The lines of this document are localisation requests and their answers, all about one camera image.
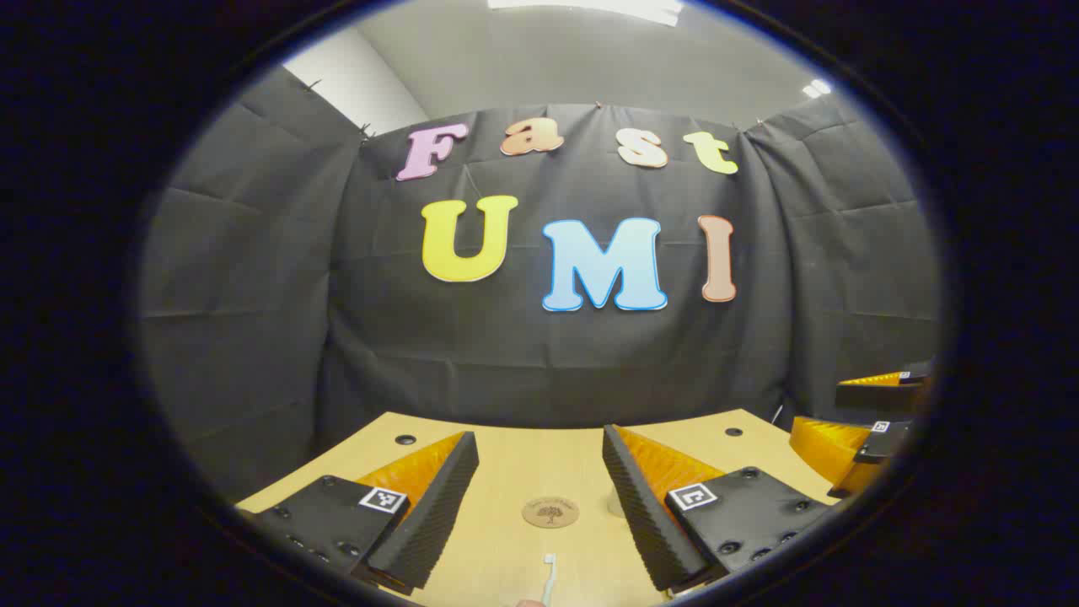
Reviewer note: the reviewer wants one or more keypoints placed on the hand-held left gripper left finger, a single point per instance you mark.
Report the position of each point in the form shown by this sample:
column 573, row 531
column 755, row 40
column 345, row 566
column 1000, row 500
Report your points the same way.
column 430, row 523

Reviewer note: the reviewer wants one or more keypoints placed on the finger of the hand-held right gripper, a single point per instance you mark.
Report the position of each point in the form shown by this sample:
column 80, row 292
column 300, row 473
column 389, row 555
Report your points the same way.
column 826, row 447
column 877, row 396

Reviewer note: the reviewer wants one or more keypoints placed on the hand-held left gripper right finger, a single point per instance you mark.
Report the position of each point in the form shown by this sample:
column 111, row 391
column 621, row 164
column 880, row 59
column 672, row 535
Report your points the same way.
column 641, row 523

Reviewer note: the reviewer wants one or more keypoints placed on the round cork coaster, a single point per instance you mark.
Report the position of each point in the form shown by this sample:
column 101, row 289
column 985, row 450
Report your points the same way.
column 550, row 512

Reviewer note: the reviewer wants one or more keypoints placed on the pale blue toothbrush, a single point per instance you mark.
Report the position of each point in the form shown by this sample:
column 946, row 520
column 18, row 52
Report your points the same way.
column 550, row 573

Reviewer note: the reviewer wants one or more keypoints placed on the light wooden desktop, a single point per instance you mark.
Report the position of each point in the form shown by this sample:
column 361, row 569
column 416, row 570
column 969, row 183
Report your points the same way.
column 523, row 464

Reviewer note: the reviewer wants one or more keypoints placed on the black backdrop cloth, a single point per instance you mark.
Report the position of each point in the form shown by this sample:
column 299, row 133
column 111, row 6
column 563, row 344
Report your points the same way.
column 506, row 354

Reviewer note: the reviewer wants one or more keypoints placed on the ceiling light panel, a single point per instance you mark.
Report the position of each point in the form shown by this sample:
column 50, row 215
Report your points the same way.
column 590, row 7

